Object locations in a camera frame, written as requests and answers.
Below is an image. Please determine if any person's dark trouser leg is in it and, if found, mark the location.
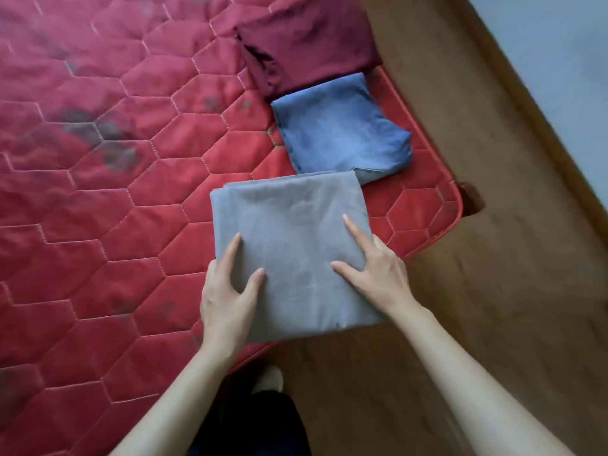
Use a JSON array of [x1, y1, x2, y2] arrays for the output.
[[187, 390, 312, 456]]

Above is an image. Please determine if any person's right hand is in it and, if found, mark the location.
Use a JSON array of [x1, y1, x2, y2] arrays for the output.
[[331, 214, 421, 323]]

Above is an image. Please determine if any person's white shoe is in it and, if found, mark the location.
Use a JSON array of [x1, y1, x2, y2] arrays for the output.
[[252, 365, 284, 395]]

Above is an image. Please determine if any person's left forearm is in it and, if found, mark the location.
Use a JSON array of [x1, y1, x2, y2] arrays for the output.
[[110, 345, 233, 456]]

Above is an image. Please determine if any red quilted mattress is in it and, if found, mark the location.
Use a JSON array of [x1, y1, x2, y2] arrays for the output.
[[0, 0, 464, 456]]

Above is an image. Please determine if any folded maroon cloth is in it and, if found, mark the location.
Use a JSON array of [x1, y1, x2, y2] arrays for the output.
[[235, 0, 383, 101]]

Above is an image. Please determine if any folded blue cloth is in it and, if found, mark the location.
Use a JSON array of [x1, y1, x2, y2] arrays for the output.
[[271, 72, 413, 187]]

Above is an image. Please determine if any brown bed leg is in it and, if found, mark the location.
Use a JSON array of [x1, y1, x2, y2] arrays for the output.
[[457, 181, 486, 218]]

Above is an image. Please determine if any person's left hand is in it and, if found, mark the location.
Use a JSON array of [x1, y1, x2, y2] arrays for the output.
[[200, 233, 266, 365]]

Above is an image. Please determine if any person's right forearm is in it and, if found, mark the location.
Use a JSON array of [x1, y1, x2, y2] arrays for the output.
[[390, 304, 578, 456]]

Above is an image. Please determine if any grey cloth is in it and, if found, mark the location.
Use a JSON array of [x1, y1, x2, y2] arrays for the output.
[[210, 170, 386, 345]]

